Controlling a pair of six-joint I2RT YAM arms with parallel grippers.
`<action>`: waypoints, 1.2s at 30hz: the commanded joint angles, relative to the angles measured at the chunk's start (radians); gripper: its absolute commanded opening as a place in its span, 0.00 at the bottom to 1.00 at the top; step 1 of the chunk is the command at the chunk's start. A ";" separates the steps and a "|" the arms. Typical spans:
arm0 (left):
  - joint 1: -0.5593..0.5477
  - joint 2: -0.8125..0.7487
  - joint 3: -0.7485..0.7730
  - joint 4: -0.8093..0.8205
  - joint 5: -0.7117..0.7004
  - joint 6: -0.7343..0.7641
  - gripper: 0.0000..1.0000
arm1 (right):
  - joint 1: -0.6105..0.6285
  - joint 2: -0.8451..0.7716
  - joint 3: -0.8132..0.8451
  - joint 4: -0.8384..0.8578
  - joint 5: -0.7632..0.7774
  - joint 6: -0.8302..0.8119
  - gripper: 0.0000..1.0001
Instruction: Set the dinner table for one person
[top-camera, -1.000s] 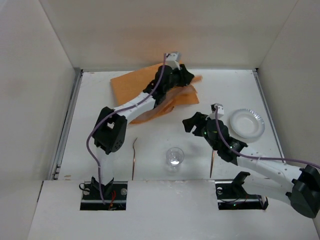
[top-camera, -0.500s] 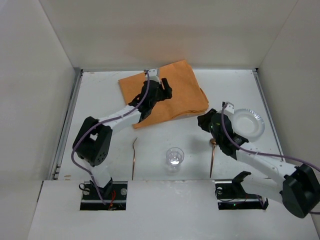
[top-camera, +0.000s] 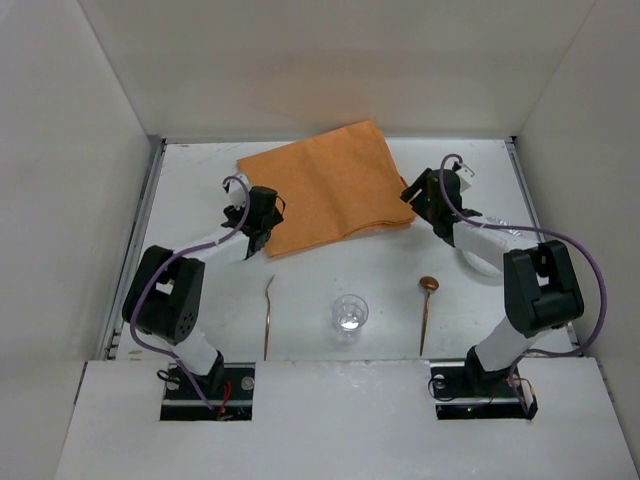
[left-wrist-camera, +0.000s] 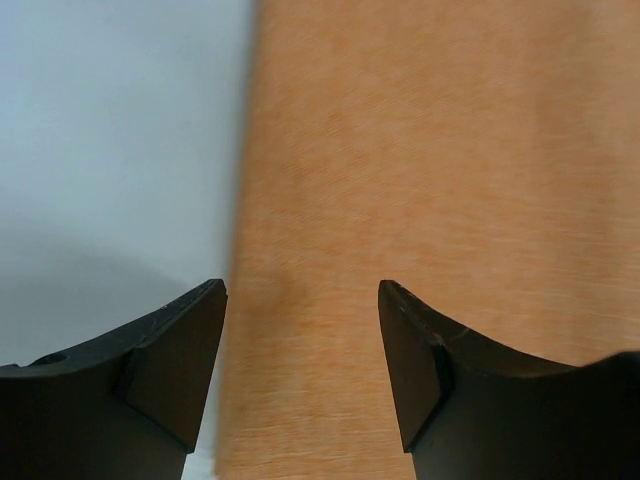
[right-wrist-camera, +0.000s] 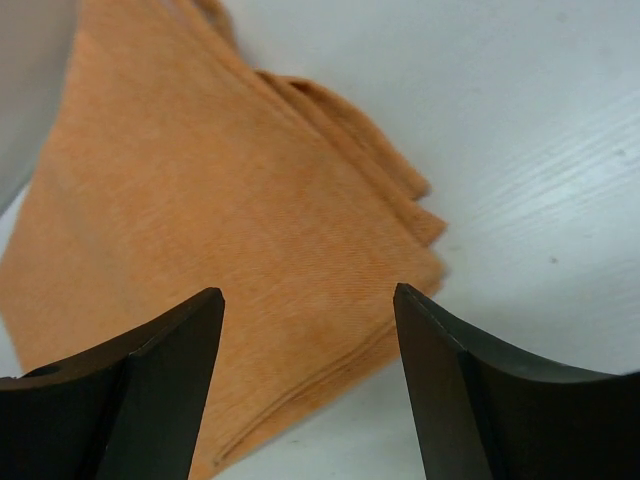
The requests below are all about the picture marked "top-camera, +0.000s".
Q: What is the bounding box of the aluminium frame rail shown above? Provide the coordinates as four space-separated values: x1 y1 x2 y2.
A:
94 135 166 360
504 139 582 358

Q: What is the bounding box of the left aluminium frame rail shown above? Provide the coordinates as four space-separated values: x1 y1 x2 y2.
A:
94 135 166 360

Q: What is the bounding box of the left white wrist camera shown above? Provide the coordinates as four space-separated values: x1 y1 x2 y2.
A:
223 173 251 209

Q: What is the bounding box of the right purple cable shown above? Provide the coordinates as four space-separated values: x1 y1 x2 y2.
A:
438 152 607 357

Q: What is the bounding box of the orange cloth placemat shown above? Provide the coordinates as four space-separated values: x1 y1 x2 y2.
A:
237 120 415 258

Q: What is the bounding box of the copper spoon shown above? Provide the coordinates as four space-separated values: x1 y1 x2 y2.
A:
419 276 439 356

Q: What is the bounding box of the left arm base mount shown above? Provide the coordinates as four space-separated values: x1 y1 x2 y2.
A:
156 363 256 422

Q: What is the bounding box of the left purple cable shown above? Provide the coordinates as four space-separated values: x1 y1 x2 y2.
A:
128 174 251 409

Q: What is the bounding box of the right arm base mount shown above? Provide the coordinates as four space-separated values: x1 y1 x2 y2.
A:
427 362 538 421

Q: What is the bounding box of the white ceramic bowl plate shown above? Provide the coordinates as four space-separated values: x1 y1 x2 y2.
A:
459 214 524 279

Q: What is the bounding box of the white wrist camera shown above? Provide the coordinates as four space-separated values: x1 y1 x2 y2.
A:
223 173 251 209
452 160 475 191

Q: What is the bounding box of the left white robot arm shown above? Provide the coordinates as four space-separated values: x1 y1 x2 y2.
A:
122 176 286 400

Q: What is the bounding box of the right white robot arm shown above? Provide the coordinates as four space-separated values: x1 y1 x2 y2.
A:
401 163 584 399

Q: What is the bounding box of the right aluminium frame rail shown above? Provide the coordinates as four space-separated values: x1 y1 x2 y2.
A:
504 139 582 358

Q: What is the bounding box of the purple cable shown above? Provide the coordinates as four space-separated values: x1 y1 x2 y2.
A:
438 152 607 357
128 174 251 409

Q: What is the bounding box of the clear drinking glass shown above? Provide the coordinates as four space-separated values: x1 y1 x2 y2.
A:
331 294 369 344

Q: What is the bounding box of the copper fork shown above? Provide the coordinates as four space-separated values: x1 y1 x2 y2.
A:
263 275 276 362

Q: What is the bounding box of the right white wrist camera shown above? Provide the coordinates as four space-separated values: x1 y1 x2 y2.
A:
452 160 475 191

